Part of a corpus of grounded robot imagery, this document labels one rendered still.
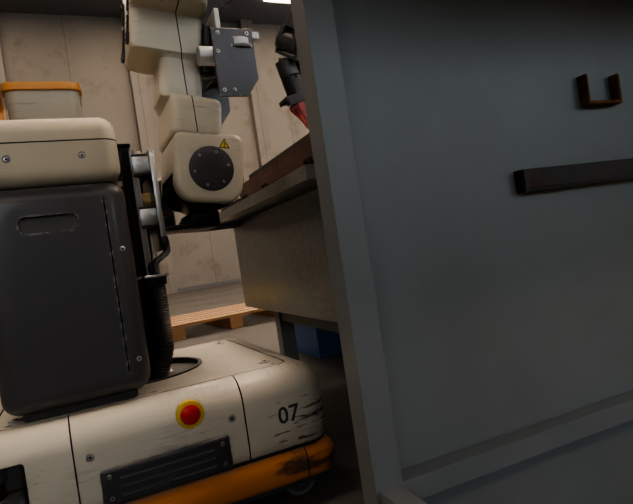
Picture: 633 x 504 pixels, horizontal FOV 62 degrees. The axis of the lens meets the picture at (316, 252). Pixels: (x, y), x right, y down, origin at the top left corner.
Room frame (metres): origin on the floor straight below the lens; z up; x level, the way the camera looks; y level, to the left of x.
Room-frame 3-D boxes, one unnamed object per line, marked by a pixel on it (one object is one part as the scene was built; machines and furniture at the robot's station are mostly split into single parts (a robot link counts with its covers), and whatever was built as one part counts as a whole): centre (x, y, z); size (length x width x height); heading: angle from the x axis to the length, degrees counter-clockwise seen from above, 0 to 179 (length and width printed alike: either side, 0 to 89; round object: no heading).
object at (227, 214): (1.72, 0.15, 0.67); 1.30 x 0.20 x 0.03; 22
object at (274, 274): (1.75, 0.08, 0.48); 1.30 x 0.04 x 0.35; 22
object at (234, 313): (4.34, 0.85, 0.06); 1.21 x 0.83 x 0.11; 115
